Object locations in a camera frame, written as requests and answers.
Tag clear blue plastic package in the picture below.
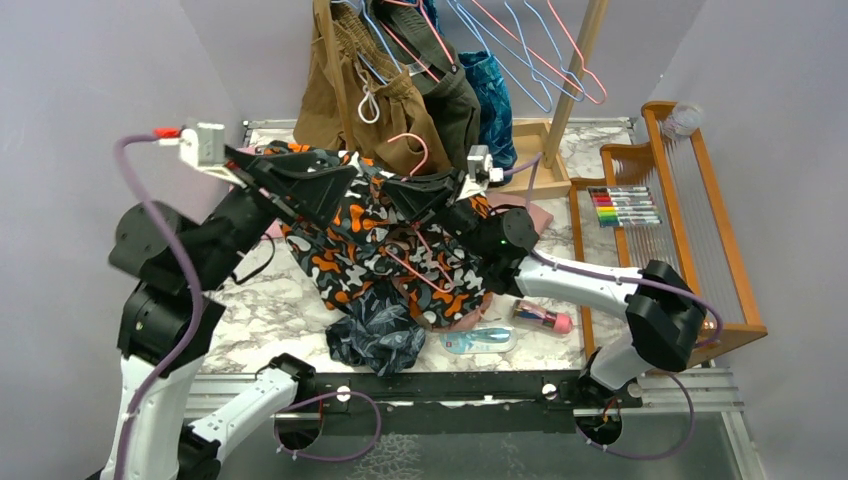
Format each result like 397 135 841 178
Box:
440 327 517 355

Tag set of coloured markers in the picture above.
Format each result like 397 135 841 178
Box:
587 186 663 228

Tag dark leaf print shorts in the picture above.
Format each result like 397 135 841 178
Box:
325 283 426 376

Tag pink cylindrical bottle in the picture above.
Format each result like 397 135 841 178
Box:
512 299 574 335

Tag pink shorts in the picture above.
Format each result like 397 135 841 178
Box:
393 192 553 333

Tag dark green hanging shorts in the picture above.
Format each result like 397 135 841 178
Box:
366 1 481 170

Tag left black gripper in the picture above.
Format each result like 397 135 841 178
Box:
192 140 360 288

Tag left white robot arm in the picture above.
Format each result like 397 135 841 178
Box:
99 145 357 479

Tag brown hanging shorts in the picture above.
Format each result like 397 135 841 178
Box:
293 1 452 175

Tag wooden weaving loom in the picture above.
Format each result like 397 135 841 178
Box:
568 101 768 365

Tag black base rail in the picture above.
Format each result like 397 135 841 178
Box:
271 369 644 439

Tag wooden clothes rack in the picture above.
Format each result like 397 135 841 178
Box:
311 0 611 200

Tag purple cable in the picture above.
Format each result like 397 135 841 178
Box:
490 152 726 464
111 132 384 480

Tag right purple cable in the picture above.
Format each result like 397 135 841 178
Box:
490 152 726 464

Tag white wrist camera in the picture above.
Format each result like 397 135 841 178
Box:
457 145 504 200
152 121 245 187

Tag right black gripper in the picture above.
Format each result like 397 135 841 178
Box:
376 168 494 261

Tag pink wire hanger taken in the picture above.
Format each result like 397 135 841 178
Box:
387 132 455 294

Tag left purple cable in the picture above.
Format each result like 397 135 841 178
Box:
111 132 384 480

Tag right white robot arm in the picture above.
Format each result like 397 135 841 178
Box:
379 170 707 407

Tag pink wire hanger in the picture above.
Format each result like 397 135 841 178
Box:
380 0 608 107

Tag blue patterned hanging shorts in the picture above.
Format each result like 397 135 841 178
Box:
459 50 517 170

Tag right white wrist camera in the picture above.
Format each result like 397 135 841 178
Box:
457 145 504 200

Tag orange camouflage shorts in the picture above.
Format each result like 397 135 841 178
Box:
257 141 491 327

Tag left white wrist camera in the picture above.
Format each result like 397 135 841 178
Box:
152 121 245 187

